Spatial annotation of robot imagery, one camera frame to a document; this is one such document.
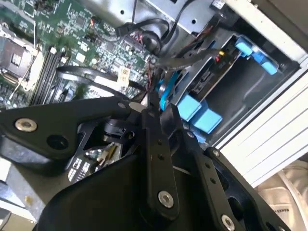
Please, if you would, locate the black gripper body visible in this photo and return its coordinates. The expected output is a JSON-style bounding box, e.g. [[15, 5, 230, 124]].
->
[[38, 153, 217, 231]]

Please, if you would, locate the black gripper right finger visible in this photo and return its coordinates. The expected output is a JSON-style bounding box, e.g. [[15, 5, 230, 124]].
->
[[159, 103, 291, 231]]

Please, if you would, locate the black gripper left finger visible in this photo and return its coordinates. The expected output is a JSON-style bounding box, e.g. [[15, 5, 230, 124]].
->
[[0, 92, 180, 221]]

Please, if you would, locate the blue disk wire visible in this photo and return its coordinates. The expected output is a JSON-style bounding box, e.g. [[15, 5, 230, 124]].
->
[[155, 71, 184, 113]]

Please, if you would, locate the hard disk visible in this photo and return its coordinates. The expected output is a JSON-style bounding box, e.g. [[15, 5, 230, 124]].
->
[[175, 35, 254, 122]]

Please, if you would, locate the black power wire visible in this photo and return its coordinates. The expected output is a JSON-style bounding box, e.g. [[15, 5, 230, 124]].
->
[[155, 48, 228, 72]]

